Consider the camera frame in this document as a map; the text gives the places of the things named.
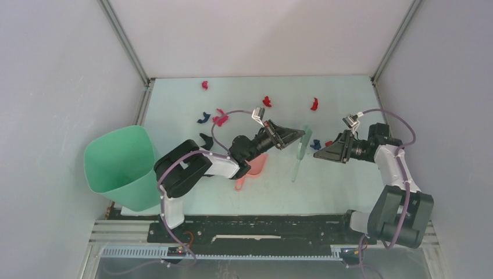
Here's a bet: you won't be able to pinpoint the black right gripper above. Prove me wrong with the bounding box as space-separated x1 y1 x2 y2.
313 129 375 163

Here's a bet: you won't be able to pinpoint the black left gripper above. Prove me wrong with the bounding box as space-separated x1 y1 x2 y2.
244 119 304 162

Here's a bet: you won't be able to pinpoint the green hand brush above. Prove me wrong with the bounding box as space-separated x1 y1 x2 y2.
291 125 313 183

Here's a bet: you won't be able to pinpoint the pink plastic dustpan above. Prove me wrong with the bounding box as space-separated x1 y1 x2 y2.
234 153 269 191

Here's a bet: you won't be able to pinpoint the magenta paper scrap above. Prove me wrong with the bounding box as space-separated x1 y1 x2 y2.
212 108 228 127

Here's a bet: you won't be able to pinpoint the black paper scrap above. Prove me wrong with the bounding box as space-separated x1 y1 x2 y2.
199 133 214 151

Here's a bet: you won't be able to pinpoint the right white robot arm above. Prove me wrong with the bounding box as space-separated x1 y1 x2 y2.
313 123 434 248

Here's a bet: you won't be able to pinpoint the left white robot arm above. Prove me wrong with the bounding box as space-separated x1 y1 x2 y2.
153 120 305 242

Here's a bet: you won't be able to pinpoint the green plastic waste bin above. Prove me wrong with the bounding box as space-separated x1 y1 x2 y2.
84 126 160 212

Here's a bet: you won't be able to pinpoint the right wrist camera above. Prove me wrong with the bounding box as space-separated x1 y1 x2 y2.
342 115 360 129

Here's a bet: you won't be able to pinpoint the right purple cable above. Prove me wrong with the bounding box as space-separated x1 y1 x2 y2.
356 108 417 279

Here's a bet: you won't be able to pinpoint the purple cable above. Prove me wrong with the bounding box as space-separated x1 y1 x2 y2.
157 109 255 266
356 108 417 279

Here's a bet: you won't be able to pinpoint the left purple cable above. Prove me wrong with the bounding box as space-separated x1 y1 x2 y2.
157 109 255 266

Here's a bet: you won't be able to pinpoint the right aluminium frame post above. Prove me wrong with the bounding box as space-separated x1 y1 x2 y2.
371 0 424 86

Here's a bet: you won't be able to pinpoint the aluminium frame post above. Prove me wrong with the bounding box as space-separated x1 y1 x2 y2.
371 0 424 86
97 0 151 87

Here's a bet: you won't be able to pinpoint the left aluminium frame post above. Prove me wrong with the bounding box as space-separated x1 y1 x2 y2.
97 0 151 87

